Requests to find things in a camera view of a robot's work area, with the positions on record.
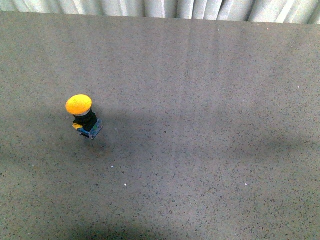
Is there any white pleated curtain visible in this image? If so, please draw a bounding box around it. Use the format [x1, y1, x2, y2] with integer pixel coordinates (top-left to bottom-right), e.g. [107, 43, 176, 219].
[0, 0, 320, 25]

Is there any yellow mushroom push button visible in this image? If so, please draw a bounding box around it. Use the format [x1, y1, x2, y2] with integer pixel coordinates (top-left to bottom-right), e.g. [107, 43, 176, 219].
[65, 94, 103, 140]

